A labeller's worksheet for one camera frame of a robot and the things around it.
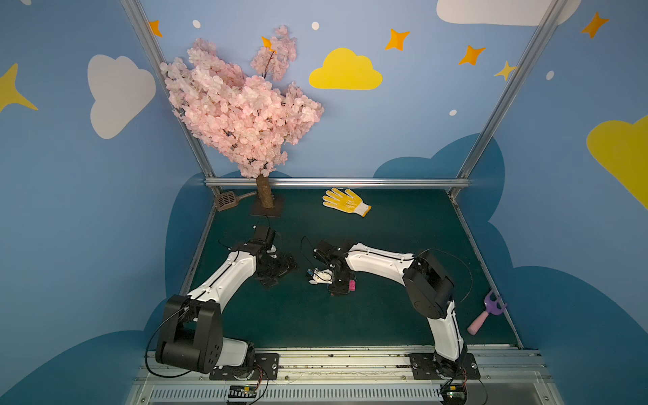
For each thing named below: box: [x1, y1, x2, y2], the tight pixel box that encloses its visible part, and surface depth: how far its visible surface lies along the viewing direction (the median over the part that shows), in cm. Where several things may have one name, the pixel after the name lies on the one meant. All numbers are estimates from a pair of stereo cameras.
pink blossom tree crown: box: [159, 25, 324, 179], surface depth 76 cm
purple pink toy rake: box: [467, 289, 508, 336], surface depth 87 cm
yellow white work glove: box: [322, 187, 373, 217], surface depth 121 cm
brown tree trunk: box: [256, 173, 275, 209], surface depth 112 cm
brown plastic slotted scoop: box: [215, 190, 258, 212], surface depth 117 cm
